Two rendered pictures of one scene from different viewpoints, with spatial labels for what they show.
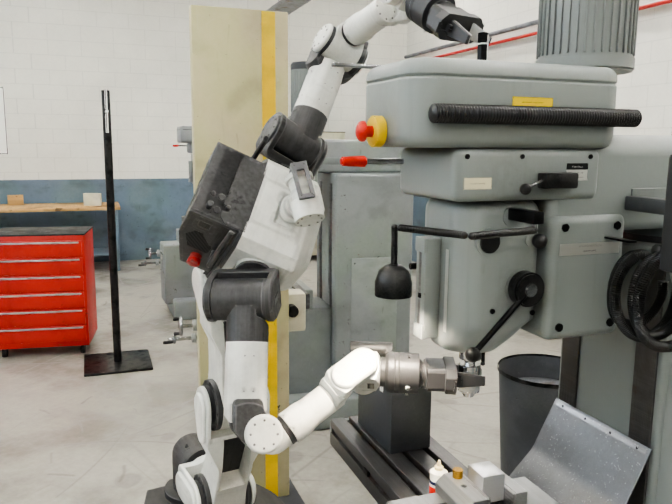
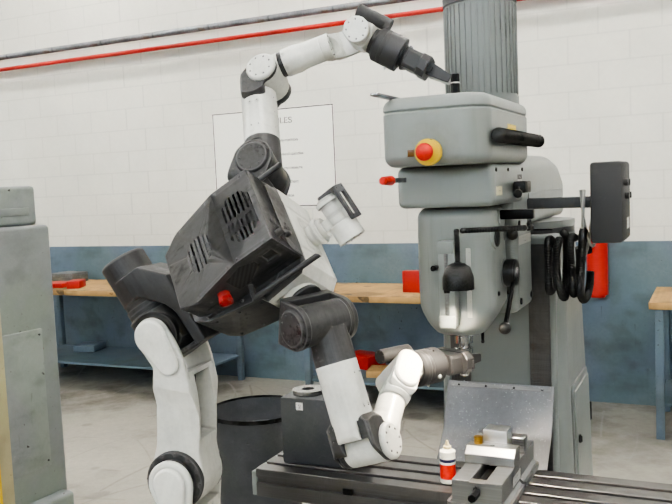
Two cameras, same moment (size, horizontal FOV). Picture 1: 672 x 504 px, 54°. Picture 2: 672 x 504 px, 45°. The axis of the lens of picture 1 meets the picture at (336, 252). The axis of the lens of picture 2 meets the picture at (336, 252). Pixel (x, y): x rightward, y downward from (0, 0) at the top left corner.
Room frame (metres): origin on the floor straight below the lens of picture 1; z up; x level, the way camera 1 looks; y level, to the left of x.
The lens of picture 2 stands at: (0.15, 1.37, 1.70)
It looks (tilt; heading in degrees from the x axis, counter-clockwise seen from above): 5 degrees down; 315
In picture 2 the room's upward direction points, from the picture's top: 3 degrees counter-clockwise
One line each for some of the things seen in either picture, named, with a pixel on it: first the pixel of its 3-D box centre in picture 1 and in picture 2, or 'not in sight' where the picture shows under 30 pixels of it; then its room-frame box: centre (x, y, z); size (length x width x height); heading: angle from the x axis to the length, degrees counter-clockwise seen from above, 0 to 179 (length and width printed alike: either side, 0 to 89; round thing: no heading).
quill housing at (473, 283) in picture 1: (475, 272); (462, 268); (1.38, -0.30, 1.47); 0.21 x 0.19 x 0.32; 20
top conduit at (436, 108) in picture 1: (539, 116); (518, 138); (1.26, -0.37, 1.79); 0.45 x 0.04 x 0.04; 110
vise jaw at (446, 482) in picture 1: (462, 495); (492, 453); (1.29, -0.27, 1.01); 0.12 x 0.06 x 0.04; 20
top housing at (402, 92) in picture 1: (487, 108); (458, 133); (1.39, -0.31, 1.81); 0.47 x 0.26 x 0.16; 110
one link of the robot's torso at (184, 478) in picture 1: (216, 486); not in sight; (1.93, 0.37, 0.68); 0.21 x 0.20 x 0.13; 30
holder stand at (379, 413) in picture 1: (392, 400); (325, 424); (1.77, -0.16, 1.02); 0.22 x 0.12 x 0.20; 21
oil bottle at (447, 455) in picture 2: (438, 482); (447, 460); (1.40, -0.24, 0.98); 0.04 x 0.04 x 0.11
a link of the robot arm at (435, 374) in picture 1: (427, 374); (439, 364); (1.39, -0.20, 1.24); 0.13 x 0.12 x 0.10; 175
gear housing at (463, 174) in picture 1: (495, 172); (463, 185); (1.40, -0.33, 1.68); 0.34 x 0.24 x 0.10; 110
